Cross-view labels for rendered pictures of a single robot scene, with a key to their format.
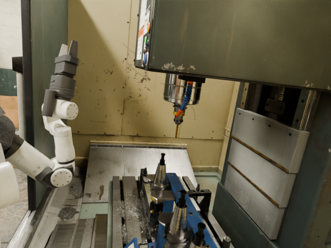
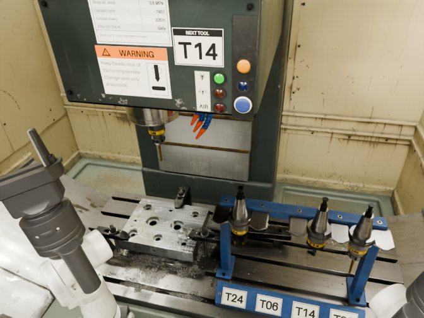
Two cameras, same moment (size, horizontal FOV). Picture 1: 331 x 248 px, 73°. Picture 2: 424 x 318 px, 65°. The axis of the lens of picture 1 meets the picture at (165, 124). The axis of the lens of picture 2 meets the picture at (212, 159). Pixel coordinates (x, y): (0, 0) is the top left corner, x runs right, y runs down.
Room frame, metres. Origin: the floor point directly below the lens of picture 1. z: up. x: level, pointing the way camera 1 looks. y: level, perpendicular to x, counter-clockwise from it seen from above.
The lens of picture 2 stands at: (0.39, 0.63, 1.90)
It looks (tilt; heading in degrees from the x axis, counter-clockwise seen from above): 35 degrees down; 300
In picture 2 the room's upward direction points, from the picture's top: 2 degrees counter-clockwise
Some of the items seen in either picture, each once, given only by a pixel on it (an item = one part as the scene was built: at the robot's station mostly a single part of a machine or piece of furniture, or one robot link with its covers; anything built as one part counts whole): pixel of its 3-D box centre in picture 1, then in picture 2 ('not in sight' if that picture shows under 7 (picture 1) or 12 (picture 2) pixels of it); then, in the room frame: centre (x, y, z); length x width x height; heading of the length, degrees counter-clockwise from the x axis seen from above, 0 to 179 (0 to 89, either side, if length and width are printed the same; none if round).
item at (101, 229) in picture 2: (144, 179); (113, 238); (1.13, 0.08, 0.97); 0.13 x 0.03 x 0.15; 14
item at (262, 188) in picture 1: (254, 165); (200, 129); (1.08, -0.49, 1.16); 0.48 x 0.05 x 0.51; 14
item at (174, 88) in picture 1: (182, 87); (152, 94); (0.97, -0.05, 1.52); 0.16 x 0.16 x 0.12
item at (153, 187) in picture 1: (159, 185); (240, 217); (0.67, 0.00, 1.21); 0.06 x 0.06 x 0.03
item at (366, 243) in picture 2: not in sight; (361, 236); (0.35, -0.09, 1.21); 0.06 x 0.06 x 0.03
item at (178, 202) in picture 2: (197, 197); (182, 200); (1.02, -0.21, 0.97); 0.13 x 0.03 x 0.15; 104
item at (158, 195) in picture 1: (162, 195); (259, 221); (0.61, -0.02, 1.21); 0.07 x 0.05 x 0.01; 104
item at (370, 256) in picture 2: not in sight; (366, 262); (0.31, -0.15, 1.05); 0.10 x 0.05 x 0.30; 104
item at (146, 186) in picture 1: (168, 197); (165, 227); (1.00, -0.06, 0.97); 0.29 x 0.23 x 0.05; 14
